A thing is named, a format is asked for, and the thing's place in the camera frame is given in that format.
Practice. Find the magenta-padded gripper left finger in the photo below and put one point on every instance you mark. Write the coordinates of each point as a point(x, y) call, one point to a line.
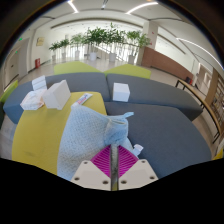
point(93, 175)

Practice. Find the grey upholstered bench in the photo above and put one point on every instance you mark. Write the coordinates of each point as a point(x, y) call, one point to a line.
point(160, 93)
point(166, 140)

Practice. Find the clear plastic tissue pack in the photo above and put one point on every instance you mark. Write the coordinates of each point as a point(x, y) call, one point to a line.
point(31, 100)

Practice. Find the green exit sign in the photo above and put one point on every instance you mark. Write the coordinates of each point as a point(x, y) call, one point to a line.
point(20, 39)

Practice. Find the red bin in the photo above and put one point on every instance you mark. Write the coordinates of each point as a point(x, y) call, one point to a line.
point(37, 63)

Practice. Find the ceiling strip lights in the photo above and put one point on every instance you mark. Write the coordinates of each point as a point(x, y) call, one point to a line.
point(141, 5)

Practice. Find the framed wall picture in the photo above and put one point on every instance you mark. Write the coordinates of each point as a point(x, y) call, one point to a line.
point(40, 41)

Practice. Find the long green upholstered bench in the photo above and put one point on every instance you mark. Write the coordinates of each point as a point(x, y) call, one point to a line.
point(10, 91)

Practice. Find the yellow upholstered bench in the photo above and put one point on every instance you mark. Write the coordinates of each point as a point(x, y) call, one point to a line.
point(36, 136)

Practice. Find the long blue-grey upholstered bench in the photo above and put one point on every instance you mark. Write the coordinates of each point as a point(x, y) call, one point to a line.
point(86, 81)

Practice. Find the white tube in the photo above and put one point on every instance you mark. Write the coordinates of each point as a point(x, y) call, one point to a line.
point(83, 98)

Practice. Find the row of potted plants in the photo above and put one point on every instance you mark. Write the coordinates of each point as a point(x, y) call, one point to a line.
point(96, 35)

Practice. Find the stack of white tissue packs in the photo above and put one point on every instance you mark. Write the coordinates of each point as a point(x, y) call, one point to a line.
point(39, 83)

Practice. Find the wooden shelf unit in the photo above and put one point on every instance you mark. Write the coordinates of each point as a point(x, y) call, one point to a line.
point(216, 100)

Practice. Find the brown reception counter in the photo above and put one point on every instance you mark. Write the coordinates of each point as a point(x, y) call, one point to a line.
point(166, 63)

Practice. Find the wooden bench with black legs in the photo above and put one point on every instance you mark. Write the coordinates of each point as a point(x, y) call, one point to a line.
point(196, 95)

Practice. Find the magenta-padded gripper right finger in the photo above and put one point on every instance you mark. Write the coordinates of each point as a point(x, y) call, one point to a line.
point(136, 174)

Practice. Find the tall white box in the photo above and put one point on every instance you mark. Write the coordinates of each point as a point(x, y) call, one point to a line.
point(56, 95)

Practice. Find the small white cube box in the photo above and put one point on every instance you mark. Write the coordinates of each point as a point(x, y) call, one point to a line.
point(120, 92)

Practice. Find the light blue-grey towel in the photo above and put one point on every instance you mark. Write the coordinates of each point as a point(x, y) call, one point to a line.
point(83, 136)

